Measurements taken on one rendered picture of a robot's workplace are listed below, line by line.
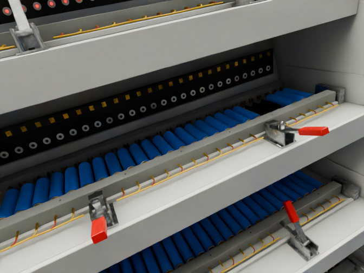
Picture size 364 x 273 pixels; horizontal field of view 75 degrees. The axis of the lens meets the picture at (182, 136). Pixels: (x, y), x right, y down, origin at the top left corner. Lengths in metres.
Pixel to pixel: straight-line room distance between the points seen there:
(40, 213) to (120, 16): 0.26
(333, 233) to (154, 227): 0.33
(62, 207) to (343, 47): 0.49
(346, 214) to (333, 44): 0.31
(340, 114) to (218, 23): 0.27
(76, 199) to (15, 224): 0.07
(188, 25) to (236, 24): 0.07
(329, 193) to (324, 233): 0.09
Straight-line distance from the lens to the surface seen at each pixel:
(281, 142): 0.37
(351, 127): 0.46
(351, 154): 0.56
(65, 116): 0.42
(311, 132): 0.33
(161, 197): 0.31
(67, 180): 0.37
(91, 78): 0.27
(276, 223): 0.49
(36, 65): 0.27
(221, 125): 0.40
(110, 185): 0.32
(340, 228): 0.53
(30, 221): 0.34
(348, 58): 0.51
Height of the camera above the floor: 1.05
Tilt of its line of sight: 12 degrees down
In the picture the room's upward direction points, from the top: 17 degrees counter-clockwise
